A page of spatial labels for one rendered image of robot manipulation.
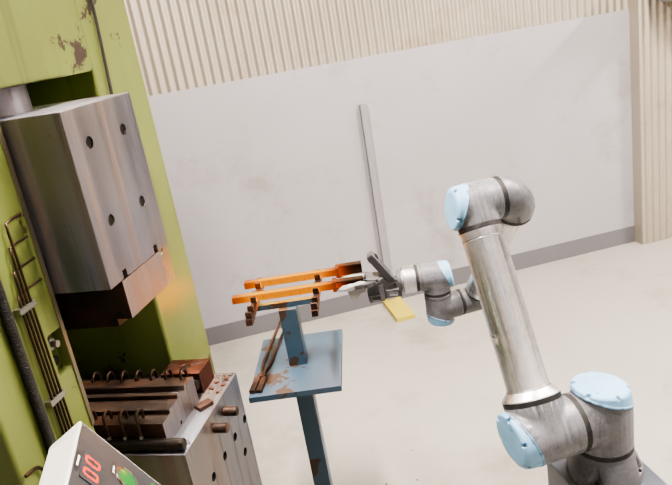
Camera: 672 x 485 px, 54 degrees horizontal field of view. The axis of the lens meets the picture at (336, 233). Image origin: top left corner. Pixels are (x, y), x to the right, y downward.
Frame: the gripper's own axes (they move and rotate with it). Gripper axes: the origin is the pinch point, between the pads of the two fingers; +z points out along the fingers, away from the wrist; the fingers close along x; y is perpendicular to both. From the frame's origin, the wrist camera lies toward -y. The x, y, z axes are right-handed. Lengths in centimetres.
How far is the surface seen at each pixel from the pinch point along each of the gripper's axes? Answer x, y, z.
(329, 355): 0.6, 26.4, 8.2
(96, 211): -66, -52, 46
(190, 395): -48, 6, 43
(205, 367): -36, 5, 40
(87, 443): -99, -16, 46
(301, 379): -12.9, 26.4, 17.4
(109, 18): -12, -93, 50
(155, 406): -57, 3, 49
